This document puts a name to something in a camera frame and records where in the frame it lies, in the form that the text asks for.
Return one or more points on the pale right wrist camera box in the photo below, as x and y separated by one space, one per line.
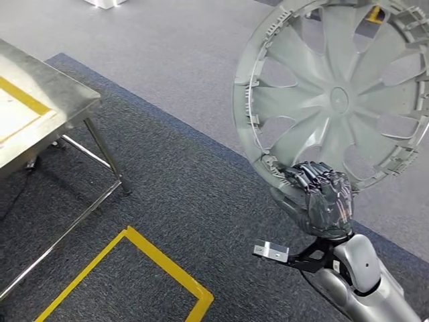
271 251

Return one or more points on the silver plastic wheel hubcap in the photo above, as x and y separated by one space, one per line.
338 100

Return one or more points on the white lit display block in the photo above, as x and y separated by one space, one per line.
105 3

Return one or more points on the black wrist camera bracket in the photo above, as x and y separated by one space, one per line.
308 265

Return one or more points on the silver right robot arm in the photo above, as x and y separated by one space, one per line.
362 275

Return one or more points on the stainless steel workbench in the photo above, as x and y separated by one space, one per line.
60 89

